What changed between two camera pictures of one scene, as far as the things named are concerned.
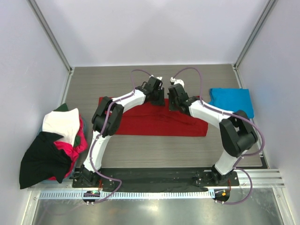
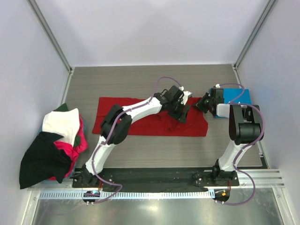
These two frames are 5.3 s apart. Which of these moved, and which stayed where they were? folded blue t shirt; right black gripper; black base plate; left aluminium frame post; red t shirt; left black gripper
Moved: right black gripper; left black gripper
Stayed: left aluminium frame post; folded blue t shirt; black base plate; red t shirt
